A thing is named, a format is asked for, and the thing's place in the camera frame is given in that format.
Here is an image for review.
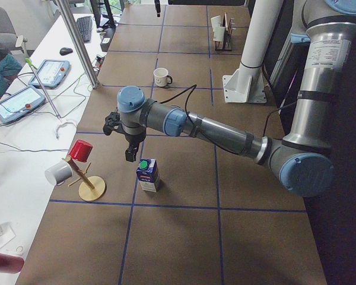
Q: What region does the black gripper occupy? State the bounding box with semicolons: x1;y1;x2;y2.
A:
125;131;146;162

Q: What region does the blue milk carton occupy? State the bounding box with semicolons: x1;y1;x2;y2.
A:
136;159;160;192

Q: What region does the white smiley face mug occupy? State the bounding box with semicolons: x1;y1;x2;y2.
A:
153;67;173;87

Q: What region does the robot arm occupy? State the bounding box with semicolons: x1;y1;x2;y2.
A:
103;1;356;197

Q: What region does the red cup on stand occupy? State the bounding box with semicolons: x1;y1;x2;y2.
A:
69;140;93;163

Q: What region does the white cup on stand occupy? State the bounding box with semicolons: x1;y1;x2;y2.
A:
44;160;73;186

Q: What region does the wooden mug tree stand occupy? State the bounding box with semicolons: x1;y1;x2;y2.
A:
63;156;106;202

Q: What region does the teach pendant far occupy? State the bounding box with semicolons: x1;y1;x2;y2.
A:
37;59;71;89

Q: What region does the teach pendant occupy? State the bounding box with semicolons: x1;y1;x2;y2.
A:
37;59;71;89
0;86;46;123

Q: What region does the teach pendant near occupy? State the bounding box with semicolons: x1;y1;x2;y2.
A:
0;86;46;123

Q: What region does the black computer mouse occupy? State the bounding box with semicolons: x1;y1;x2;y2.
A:
59;47;73;56

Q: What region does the black keyboard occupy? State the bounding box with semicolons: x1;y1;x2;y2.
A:
76;16;93;43

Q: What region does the white ribbed HOME mug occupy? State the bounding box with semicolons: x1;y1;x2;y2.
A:
213;26;225;42

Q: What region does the red bottle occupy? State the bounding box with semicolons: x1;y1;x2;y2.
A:
0;253;24;274

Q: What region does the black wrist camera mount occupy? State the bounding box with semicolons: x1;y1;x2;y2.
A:
103;112;123;136

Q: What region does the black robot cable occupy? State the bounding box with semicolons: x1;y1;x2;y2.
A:
157;84;198;119

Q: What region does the aluminium camera post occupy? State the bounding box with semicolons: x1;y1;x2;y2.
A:
56;0;99;89

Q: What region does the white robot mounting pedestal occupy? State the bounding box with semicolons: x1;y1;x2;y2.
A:
222;0;283;103

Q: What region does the black wire mug rack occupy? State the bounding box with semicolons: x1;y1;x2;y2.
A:
213;12;235;51

